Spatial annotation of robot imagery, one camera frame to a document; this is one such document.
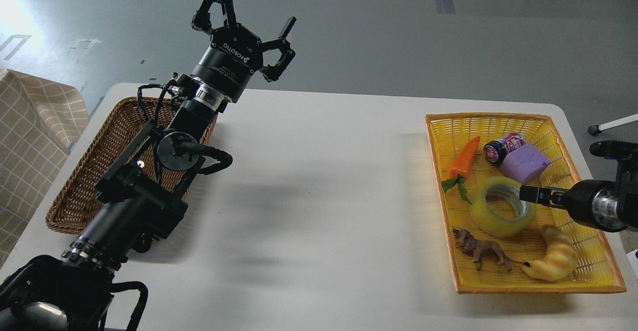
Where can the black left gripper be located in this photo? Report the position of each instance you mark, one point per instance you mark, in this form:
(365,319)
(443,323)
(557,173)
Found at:
(229,62)

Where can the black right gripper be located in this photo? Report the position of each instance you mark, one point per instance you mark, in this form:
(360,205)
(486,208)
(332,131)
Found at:
(584,201)

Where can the yellow tape roll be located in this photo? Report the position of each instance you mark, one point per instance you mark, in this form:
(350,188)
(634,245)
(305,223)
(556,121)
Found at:
(491,222)

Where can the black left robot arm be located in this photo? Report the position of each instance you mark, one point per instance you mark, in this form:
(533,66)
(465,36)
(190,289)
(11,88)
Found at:
(142,191)

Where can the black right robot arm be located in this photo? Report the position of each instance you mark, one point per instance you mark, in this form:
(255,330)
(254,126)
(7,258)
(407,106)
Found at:
(610,206)

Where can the purple foam block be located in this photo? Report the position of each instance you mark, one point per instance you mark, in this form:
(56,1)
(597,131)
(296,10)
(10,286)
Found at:
(524,164)

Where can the toy croissant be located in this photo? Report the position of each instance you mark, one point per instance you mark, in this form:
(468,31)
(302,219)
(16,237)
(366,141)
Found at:
(560,258)

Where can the small dark can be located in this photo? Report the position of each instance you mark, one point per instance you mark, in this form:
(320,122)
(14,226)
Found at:
(496,150)

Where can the yellow plastic basket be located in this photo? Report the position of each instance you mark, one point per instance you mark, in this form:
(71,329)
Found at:
(596,271)

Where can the brown toy lion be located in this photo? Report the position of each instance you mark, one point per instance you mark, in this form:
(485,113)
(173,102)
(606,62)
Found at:
(476,248)

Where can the white leg with black foot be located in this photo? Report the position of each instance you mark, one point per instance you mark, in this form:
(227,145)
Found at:
(595,130)

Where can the orange toy carrot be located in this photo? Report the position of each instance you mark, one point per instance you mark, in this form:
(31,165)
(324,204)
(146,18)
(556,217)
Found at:
(461,170)

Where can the beige checkered cloth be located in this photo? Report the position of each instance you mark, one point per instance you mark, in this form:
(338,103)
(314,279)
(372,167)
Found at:
(39,122)

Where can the brown wicker basket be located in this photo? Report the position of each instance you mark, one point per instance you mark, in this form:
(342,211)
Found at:
(76,205)

